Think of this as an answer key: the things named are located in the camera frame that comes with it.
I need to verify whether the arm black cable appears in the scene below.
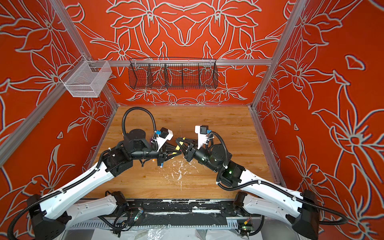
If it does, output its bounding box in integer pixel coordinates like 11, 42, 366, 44
121, 107, 157, 137
208, 131, 349, 226

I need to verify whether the black wire basket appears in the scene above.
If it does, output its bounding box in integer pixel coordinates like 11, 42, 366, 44
128, 58, 219, 90

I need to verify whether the aluminium right floor rail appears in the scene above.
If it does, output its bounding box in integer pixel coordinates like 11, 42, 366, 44
249, 107, 287, 188

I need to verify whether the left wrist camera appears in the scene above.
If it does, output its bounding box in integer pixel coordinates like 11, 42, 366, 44
152, 128, 174, 152

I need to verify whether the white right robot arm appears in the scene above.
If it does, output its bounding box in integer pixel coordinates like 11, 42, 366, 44
176, 138, 320, 240

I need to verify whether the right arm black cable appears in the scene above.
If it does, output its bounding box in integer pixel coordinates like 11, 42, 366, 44
208, 131, 349, 226

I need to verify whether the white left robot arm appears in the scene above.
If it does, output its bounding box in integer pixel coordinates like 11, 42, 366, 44
28, 128, 173, 240

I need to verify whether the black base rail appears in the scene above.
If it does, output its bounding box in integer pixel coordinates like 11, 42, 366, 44
100, 197, 250, 230

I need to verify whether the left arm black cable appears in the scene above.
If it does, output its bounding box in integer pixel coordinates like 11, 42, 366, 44
121, 107, 157, 137

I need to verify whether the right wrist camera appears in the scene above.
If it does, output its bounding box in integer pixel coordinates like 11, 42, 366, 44
195, 125, 211, 149

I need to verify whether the white wire basket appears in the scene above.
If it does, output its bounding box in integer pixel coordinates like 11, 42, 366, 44
60, 61, 112, 98

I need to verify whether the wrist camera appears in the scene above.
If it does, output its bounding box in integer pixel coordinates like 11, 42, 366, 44
152, 128, 174, 152
195, 125, 211, 149

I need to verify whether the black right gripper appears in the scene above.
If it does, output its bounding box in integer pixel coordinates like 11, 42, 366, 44
175, 136, 223, 175

